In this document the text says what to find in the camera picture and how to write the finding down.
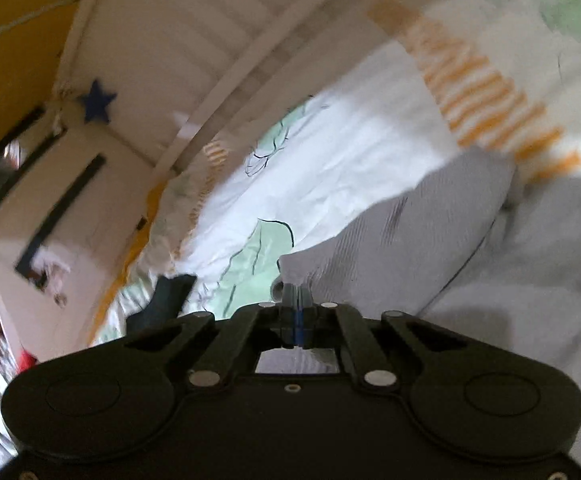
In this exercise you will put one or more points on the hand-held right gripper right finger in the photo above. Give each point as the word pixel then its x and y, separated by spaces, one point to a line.
pixel 306 317

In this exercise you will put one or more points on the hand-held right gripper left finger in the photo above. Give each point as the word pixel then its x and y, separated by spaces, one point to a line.
pixel 290 315

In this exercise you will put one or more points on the grey knit hoodie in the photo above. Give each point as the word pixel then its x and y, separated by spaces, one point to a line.
pixel 400 240

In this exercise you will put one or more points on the black cloth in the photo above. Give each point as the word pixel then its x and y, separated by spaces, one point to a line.
pixel 168 300

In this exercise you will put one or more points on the leaf print bed sheet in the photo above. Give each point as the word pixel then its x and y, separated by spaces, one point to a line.
pixel 350 130

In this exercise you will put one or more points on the red object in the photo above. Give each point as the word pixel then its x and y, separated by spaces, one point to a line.
pixel 28 360

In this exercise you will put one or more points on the dark blue star decoration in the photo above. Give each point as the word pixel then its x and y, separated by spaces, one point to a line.
pixel 96 101

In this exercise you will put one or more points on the cream wooden bed frame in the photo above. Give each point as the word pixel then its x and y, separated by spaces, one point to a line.
pixel 170 35

